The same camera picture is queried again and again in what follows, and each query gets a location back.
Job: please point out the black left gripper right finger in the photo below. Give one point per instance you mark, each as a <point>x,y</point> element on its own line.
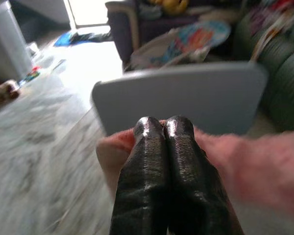
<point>193,183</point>

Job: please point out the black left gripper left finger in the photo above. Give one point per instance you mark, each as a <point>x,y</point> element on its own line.
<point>144,183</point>

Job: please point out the pink textured pillow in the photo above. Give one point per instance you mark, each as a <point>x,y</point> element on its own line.
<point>259,166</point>

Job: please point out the dark green leather sofa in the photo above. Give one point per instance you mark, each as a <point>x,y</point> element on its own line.
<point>289,80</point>

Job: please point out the light blue child chair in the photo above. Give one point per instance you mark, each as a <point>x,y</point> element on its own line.
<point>181,98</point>

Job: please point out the colourful baby bouncer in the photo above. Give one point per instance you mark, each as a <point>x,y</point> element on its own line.
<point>198,36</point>

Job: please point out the purple armchair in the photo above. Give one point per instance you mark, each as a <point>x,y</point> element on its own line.
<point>127,31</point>

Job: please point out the small colourful toy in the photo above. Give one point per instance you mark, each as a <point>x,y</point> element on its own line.
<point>30,76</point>

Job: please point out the pale patterned cloth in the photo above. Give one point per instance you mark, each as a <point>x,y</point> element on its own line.
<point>272,34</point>

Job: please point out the yellow plush toy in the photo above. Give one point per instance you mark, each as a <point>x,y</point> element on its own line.
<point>174,6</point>

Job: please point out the tall grey bin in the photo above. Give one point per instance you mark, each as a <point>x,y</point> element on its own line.
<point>5,44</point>

